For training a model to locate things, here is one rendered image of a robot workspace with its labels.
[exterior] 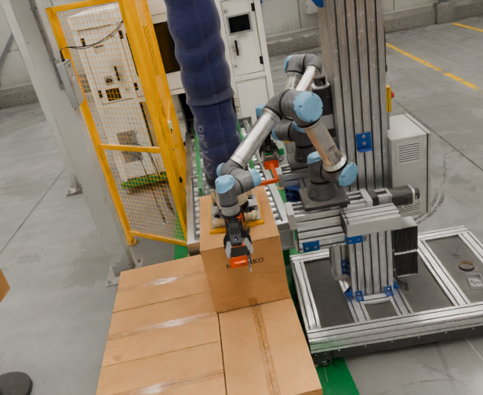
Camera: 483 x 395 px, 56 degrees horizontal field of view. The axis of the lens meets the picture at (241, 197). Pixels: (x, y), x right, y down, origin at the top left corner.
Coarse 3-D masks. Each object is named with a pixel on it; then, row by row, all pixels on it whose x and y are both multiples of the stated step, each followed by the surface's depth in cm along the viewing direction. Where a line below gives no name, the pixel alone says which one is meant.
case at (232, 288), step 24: (264, 192) 267; (264, 216) 243; (216, 240) 231; (264, 240) 225; (216, 264) 229; (264, 264) 231; (216, 288) 235; (240, 288) 237; (264, 288) 238; (288, 288) 240; (216, 312) 242
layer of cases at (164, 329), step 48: (144, 288) 273; (192, 288) 265; (144, 336) 237; (192, 336) 230; (240, 336) 224; (288, 336) 219; (144, 384) 209; (192, 384) 204; (240, 384) 199; (288, 384) 195
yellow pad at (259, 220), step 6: (252, 198) 258; (258, 198) 258; (258, 204) 252; (246, 210) 247; (258, 210) 245; (258, 216) 239; (246, 222) 237; (252, 222) 236; (258, 222) 236; (264, 222) 236
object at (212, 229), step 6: (210, 204) 261; (216, 204) 255; (210, 210) 256; (210, 216) 249; (216, 216) 242; (222, 216) 246; (210, 222) 244; (210, 228) 238; (216, 228) 237; (222, 228) 236
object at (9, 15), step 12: (0, 0) 470; (12, 12) 476; (12, 24) 481; (24, 48) 493; (24, 60) 498; (36, 72) 505; (36, 84) 511; (48, 108) 524; (48, 120) 529; (60, 144) 544; (72, 168) 558; (72, 180) 565
